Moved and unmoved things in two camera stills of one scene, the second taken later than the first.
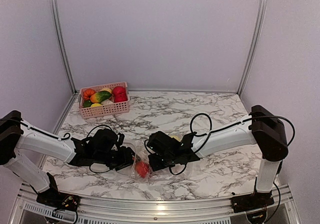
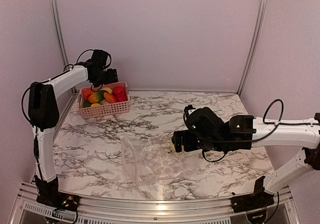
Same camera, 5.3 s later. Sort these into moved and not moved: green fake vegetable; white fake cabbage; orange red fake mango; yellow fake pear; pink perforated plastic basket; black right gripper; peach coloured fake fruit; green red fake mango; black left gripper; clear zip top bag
Moved: black left gripper; orange red fake mango; black right gripper; clear zip top bag
Not moved: pink perforated plastic basket; yellow fake pear; peach coloured fake fruit; green red fake mango; white fake cabbage; green fake vegetable
